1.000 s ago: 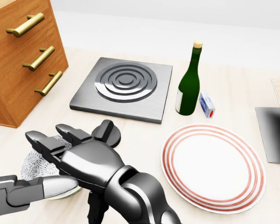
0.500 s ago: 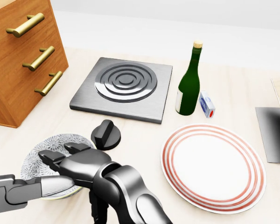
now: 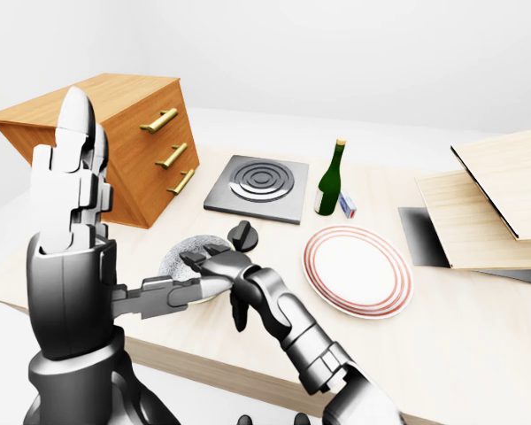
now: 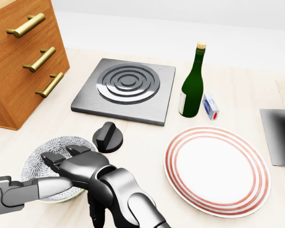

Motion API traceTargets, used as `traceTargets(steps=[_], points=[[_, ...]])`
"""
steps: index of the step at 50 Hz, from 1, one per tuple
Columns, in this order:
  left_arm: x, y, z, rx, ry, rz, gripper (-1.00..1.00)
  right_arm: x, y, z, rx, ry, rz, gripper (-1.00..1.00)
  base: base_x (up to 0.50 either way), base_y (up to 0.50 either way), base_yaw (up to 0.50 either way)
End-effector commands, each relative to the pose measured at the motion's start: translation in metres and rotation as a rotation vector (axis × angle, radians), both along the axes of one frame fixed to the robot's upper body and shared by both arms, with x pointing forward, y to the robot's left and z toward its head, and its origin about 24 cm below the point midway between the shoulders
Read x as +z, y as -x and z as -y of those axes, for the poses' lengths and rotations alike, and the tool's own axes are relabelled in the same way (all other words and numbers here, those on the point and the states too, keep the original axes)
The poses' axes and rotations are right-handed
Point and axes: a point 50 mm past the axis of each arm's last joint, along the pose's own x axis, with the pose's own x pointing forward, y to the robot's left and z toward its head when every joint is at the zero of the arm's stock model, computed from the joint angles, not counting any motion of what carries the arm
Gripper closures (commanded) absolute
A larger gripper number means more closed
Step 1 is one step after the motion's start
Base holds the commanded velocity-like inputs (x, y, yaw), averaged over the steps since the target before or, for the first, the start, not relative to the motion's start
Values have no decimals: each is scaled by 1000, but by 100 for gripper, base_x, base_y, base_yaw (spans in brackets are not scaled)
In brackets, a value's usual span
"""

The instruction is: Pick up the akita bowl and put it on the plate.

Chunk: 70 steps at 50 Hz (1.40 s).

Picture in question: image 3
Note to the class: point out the green wine bottle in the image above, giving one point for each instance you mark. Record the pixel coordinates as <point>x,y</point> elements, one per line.
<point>329,186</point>

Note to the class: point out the round black stove knob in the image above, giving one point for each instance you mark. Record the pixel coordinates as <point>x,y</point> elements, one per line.
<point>244,237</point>

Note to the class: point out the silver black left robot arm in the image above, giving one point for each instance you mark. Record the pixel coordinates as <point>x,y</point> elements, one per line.
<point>97,385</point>

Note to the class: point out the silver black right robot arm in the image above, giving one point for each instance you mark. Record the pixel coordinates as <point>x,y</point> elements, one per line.
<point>312,341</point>

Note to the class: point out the pale wooden board black edge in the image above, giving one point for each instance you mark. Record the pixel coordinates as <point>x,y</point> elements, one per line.
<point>509,172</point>

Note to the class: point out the grey patterned bowl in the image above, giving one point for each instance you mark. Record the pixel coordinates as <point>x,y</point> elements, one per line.
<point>181,261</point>

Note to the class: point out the wooden cabinet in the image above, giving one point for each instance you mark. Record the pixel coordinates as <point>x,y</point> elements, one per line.
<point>133,110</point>

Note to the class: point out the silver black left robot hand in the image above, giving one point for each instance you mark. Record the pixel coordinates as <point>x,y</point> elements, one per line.
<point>66,292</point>

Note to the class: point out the flat dark grey sheet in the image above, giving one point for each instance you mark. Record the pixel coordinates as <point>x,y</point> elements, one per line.
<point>418,239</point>

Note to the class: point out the flat dark stove plate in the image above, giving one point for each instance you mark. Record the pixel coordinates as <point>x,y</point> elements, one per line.
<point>259,188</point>

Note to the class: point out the wooden cabinet drawer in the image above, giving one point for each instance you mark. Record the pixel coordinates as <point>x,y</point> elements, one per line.
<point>137,113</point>
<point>163,199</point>
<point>152,150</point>

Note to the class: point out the small blue white box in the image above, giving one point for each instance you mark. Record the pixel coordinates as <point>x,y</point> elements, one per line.
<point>348,206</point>

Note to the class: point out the large pale wooden board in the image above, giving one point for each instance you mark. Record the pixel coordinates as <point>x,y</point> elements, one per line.
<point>464,226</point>

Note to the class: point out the white plate with red rings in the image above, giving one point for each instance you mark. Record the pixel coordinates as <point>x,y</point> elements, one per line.
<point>358,270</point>

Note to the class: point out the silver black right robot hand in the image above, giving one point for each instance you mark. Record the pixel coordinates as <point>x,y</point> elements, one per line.
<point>223,268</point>

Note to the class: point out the small dark shape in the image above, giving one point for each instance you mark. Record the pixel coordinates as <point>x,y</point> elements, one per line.
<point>301,419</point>
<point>244,420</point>

